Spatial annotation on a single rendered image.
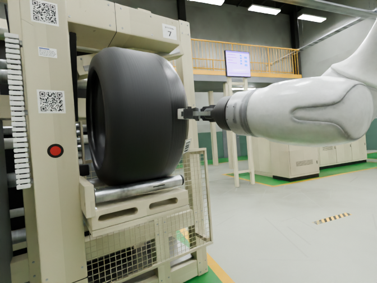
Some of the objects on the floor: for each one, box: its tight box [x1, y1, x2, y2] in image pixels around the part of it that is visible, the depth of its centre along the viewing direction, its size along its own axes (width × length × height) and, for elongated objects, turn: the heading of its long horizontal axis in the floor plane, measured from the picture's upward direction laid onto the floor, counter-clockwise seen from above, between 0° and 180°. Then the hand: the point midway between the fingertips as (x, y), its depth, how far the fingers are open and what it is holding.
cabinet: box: [269, 141, 320, 182], centre depth 501 cm, size 90×56×125 cm
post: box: [19, 0, 88, 283], centre depth 75 cm, size 13×13×250 cm
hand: (185, 113), depth 61 cm, fingers closed
